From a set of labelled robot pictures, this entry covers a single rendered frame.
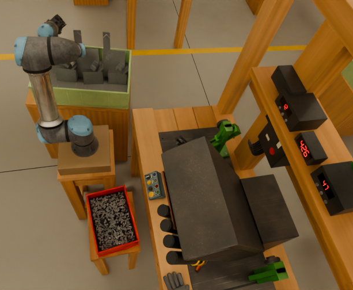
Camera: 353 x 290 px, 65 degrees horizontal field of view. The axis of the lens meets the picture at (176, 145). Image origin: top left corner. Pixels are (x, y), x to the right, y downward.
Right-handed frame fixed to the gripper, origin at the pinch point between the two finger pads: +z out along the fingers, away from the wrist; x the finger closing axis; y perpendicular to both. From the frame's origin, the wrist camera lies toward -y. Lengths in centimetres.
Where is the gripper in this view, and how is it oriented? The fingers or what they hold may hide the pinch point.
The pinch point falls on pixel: (57, 24)
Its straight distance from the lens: 201.7
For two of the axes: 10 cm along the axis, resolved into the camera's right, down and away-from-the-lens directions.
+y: 8.0, -5.6, -2.3
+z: -1.2, -5.3, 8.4
